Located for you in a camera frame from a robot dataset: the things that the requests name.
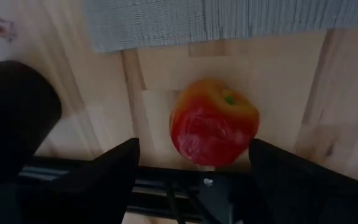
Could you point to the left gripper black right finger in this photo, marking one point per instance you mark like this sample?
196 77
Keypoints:
297 193

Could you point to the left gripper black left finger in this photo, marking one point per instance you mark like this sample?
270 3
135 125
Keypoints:
110 186

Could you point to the red yellow apple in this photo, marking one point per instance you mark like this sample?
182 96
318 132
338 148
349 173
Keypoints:
213 130

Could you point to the grey woven placemat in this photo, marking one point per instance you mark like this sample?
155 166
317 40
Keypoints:
228 18

